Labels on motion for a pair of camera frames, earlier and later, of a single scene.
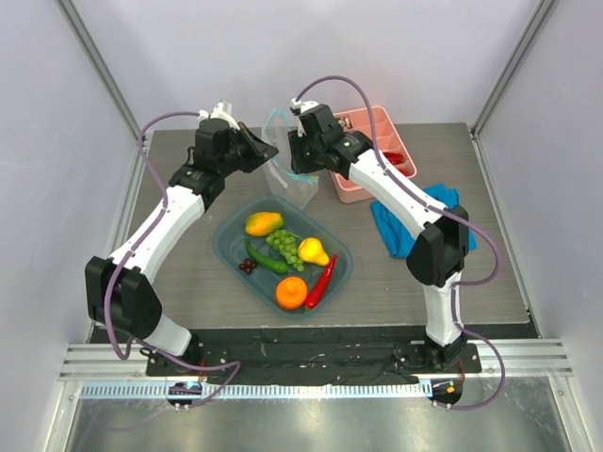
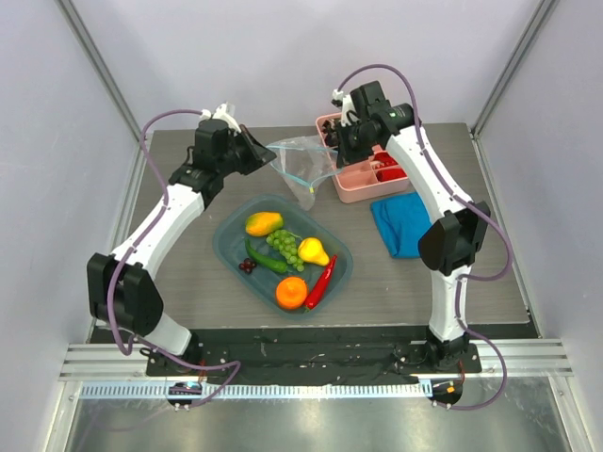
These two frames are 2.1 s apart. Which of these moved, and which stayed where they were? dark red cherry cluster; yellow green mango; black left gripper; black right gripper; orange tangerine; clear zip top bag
Moved: black right gripper; clear zip top bag
Stayed: dark red cherry cluster; orange tangerine; black left gripper; yellow green mango
